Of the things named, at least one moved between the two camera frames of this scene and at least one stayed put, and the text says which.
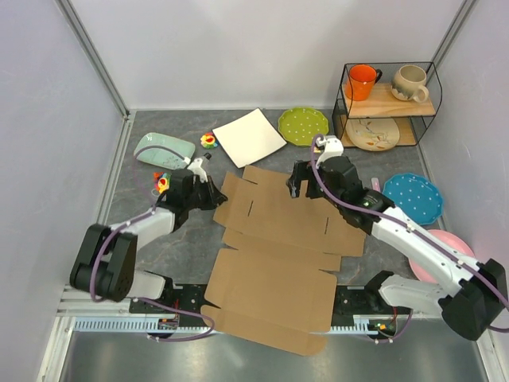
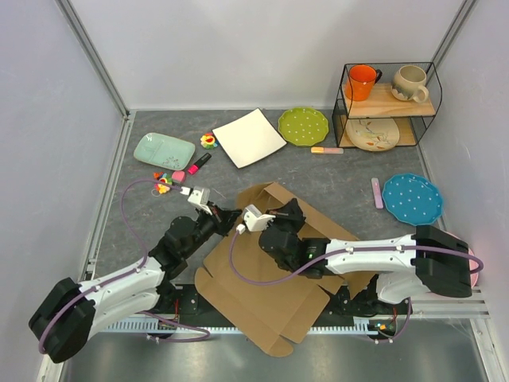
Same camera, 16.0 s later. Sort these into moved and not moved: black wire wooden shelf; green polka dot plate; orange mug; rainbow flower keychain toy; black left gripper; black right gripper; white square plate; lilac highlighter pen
Moved: black left gripper; black right gripper
Not moved: lilac highlighter pen; black wire wooden shelf; green polka dot plate; orange mug; rainbow flower keychain toy; white square plate
